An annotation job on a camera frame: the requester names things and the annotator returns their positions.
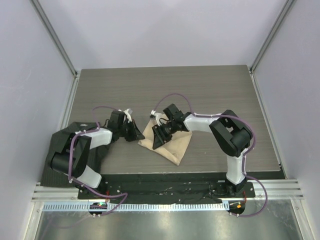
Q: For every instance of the beige cloth napkin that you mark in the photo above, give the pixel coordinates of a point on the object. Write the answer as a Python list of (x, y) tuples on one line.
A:
[(174, 150)]

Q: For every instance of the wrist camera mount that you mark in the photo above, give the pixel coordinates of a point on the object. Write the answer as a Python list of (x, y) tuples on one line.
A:
[(155, 117), (127, 115)]

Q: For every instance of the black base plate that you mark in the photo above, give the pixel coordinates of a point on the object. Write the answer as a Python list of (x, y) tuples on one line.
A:
[(167, 188)]

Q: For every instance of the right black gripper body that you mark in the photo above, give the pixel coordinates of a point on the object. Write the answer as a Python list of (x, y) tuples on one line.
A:
[(168, 129)]

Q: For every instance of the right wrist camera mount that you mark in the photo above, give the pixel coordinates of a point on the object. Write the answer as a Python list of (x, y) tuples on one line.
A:
[(155, 117)]

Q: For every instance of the white slotted cable duct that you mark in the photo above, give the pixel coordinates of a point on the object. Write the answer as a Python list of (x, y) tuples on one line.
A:
[(88, 206)]

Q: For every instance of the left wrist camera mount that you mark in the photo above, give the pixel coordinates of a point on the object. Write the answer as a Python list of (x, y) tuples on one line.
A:
[(127, 115)]

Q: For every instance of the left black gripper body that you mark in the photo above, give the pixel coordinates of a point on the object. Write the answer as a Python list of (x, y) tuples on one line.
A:
[(127, 131)]

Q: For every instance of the aluminium frame post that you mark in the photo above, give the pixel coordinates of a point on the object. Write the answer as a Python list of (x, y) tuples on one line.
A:
[(53, 35), (284, 12)]

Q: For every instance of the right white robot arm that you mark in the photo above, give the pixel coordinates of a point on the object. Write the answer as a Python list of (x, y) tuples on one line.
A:
[(231, 134)]

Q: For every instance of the right aluminium frame post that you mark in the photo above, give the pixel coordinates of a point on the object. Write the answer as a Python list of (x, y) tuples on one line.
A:
[(284, 12)]

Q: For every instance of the left aluminium frame post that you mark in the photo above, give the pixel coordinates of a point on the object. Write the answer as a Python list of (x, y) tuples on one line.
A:
[(53, 35)]

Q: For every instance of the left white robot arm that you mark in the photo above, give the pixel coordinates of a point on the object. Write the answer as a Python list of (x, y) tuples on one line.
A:
[(77, 150)]

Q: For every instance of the aluminium front rail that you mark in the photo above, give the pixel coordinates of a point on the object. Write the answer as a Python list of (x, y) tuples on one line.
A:
[(277, 189)]

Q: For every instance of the dark striped button shirt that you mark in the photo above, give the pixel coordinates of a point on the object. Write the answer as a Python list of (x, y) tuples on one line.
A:
[(55, 171)]

